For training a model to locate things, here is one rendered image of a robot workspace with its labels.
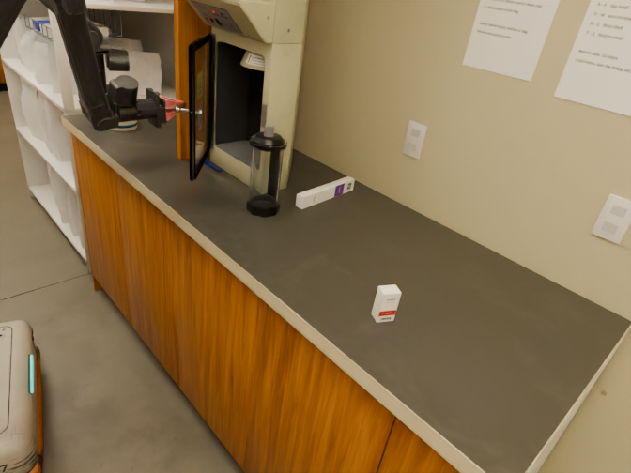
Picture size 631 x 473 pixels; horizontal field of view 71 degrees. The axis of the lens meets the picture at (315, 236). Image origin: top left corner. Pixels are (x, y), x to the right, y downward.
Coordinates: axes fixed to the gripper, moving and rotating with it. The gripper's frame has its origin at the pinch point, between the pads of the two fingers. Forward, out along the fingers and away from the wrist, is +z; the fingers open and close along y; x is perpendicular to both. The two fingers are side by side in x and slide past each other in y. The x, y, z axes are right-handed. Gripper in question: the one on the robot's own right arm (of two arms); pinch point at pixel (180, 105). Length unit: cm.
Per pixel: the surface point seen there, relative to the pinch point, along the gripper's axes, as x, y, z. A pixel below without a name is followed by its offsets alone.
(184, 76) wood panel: 18.2, 3.8, 11.3
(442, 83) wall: -49, 14, 62
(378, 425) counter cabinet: -97, -39, -9
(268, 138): -29.9, -2.0, 10.5
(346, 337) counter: -83, -26, -8
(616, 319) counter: -119, -27, 55
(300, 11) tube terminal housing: -18.8, 29.2, 28.4
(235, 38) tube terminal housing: -0.4, 18.8, 18.8
